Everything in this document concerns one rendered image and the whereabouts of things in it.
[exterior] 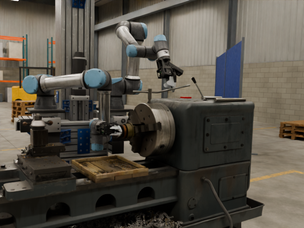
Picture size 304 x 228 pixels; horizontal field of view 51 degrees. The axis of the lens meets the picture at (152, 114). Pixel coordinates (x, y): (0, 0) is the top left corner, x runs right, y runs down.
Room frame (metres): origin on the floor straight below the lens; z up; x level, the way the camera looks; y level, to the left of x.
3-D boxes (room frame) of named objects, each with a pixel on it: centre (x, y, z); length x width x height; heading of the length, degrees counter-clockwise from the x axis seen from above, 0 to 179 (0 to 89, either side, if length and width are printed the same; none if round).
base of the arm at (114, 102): (2.38, 0.29, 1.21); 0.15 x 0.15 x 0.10
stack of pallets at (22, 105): (10.67, 3.98, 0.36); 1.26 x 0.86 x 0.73; 136
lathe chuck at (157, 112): (1.85, 0.02, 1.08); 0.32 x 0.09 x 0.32; 33
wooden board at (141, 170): (1.71, 0.23, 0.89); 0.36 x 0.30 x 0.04; 33
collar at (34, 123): (1.58, 0.57, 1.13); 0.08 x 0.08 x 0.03
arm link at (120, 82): (2.38, 0.28, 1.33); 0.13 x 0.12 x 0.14; 114
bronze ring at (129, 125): (1.77, 0.14, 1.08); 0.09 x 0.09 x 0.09; 33
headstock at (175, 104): (2.09, -0.31, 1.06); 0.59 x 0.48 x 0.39; 123
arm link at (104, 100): (2.08, 0.32, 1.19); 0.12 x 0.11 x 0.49; 80
